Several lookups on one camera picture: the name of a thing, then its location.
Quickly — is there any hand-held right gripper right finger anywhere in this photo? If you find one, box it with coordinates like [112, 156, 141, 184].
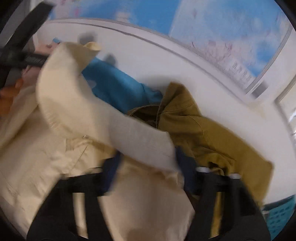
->
[174, 147, 271, 241]

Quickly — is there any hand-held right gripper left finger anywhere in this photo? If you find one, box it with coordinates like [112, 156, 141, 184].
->
[26, 152, 123, 241]

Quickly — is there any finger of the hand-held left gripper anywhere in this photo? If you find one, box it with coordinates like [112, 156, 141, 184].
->
[23, 53, 50, 68]

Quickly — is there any cream shirt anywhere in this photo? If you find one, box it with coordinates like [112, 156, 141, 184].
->
[0, 42, 197, 241]

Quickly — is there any person's left hand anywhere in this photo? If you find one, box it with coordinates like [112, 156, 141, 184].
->
[0, 77, 26, 114]

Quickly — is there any olive shirt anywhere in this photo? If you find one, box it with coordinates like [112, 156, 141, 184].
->
[127, 82, 274, 241]

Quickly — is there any blue garment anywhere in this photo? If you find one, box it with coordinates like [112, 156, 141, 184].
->
[81, 57, 163, 114]

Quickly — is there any teal plastic basket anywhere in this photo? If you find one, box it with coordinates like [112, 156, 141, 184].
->
[262, 196, 296, 241]

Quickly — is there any world map wall poster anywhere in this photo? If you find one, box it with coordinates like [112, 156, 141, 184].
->
[50, 0, 293, 92]

